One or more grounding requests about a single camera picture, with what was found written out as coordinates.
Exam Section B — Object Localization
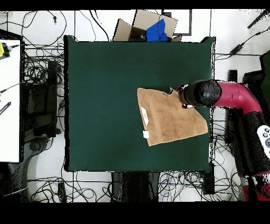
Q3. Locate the black square frame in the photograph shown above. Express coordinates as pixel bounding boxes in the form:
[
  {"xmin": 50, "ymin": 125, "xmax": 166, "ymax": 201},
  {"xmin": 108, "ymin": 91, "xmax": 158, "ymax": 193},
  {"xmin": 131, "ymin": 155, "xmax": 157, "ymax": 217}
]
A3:
[{"xmin": 161, "ymin": 9, "xmax": 192, "ymax": 36}]

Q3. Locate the white desk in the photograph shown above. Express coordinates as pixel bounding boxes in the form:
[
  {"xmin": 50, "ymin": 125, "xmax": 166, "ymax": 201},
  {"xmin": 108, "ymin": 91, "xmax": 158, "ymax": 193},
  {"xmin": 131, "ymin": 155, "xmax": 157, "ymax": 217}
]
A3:
[{"xmin": 0, "ymin": 39, "xmax": 21, "ymax": 163}]

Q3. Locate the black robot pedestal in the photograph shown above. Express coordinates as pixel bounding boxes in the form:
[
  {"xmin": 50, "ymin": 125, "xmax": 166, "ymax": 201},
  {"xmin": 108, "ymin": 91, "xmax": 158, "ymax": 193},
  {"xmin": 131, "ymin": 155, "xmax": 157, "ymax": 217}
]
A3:
[{"xmin": 111, "ymin": 171, "xmax": 161, "ymax": 202}]

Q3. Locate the black computer tower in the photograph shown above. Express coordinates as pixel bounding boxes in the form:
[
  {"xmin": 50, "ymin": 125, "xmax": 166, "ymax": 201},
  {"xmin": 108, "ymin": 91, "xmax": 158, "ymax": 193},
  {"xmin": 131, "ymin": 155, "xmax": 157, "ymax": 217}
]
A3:
[{"xmin": 22, "ymin": 60, "xmax": 59, "ymax": 138}]

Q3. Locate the black slanted bar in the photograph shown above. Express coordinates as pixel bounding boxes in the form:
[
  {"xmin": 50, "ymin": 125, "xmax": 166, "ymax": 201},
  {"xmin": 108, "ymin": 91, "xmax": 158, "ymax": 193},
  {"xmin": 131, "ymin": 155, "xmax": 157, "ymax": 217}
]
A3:
[{"xmin": 247, "ymin": 9, "xmax": 270, "ymax": 30}]

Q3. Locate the tan terry towel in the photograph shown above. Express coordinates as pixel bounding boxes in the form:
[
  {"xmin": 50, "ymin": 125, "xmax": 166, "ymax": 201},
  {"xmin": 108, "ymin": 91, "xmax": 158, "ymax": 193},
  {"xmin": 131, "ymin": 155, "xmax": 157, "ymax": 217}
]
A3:
[{"xmin": 136, "ymin": 87, "xmax": 209, "ymax": 147}]

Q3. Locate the black power adapter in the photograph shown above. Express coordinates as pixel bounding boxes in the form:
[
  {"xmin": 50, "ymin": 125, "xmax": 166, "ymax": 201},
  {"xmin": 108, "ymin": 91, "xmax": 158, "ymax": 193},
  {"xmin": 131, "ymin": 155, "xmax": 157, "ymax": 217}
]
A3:
[{"xmin": 229, "ymin": 43, "xmax": 246, "ymax": 55}]

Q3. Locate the blue cloth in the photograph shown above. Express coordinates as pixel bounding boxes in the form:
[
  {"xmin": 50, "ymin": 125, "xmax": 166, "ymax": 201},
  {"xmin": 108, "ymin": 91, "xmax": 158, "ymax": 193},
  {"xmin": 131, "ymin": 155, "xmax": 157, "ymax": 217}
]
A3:
[{"xmin": 146, "ymin": 18, "xmax": 169, "ymax": 42}]

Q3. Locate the brown cardboard box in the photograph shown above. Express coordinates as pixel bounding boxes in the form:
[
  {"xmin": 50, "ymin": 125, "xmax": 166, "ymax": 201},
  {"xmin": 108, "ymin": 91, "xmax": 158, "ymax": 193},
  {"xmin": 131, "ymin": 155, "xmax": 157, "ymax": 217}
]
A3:
[{"xmin": 112, "ymin": 9, "xmax": 182, "ymax": 42}]

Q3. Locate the yellow and black tool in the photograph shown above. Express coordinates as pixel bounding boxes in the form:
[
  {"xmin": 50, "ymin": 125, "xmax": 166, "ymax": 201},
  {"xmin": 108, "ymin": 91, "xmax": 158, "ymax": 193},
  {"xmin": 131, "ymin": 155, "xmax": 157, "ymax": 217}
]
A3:
[{"xmin": 0, "ymin": 42, "xmax": 11, "ymax": 58}]

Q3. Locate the black upright post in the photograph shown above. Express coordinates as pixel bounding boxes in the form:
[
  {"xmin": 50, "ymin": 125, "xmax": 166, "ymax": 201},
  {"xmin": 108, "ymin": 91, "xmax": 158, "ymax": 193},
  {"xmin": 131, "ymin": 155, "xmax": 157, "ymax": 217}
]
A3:
[{"xmin": 225, "ymin": 69, "xmax": 238, "ymax": 145}]

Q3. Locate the dark green table cloth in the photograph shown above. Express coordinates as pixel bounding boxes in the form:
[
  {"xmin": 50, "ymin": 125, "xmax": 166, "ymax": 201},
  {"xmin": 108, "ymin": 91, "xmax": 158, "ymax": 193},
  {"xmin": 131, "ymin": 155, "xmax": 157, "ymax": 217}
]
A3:
[{"xmin": 63, "ymin": 35, "xmax": 216, "ymax": 172}]

